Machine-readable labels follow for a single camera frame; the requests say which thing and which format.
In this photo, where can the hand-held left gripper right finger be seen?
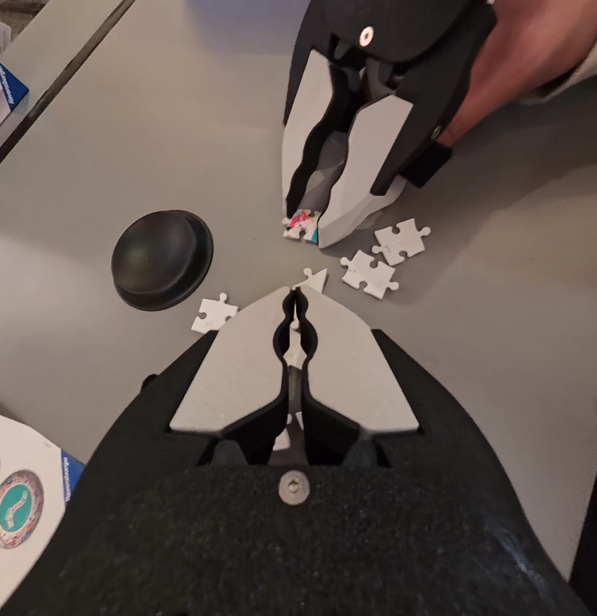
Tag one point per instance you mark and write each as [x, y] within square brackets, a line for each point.
[361, 380]

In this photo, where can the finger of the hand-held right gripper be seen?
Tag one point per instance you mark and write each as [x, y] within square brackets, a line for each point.
[303, 110]
[370, 154]

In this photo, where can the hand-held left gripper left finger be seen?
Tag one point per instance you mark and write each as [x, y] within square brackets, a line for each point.
[226, 380]

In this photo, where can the white-backed puzzle piece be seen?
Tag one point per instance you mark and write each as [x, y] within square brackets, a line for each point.
[283, 438]
[402, 240]
[294, 358]
[370, 274]
[214, 313]
[315, 281]

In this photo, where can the pink and teal puzzle piece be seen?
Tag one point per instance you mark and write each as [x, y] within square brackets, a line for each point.
[303, 224]

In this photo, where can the black ball stand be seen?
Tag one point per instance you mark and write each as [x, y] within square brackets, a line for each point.
[159, 260]

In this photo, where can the puzzle instruction leaflet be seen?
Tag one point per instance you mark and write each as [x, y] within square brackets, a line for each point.
[19, 505]

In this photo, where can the teal puzzle picture box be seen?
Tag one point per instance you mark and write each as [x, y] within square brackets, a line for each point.
[7, 91]

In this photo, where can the person's right hand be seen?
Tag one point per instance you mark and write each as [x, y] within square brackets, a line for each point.
[534, 43]

